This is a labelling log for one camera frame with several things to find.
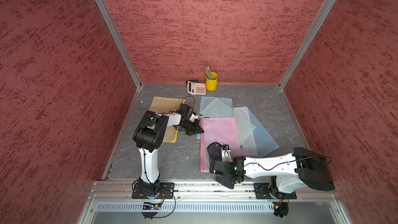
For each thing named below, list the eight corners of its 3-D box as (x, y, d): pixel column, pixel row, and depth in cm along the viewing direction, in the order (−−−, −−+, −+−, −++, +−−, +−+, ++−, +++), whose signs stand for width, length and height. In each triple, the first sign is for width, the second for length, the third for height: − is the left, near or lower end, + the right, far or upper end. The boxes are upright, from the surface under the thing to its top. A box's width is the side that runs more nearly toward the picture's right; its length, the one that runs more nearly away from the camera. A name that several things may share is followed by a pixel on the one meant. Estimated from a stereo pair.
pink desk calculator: (185, 95, 117) (185, 92, 114) (186, 82, 126) (186, 79, 123) (205, 95, 117) (205, 92, 114) (205, 82, 126) (205, 79, 123)
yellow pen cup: (205, 88, 121) (205, 78, 113) (211, 81, 127) (212, 71, 118) (213, 92, 119) (214, 82, 110) (219, 85, 124) (221, 74, 115)
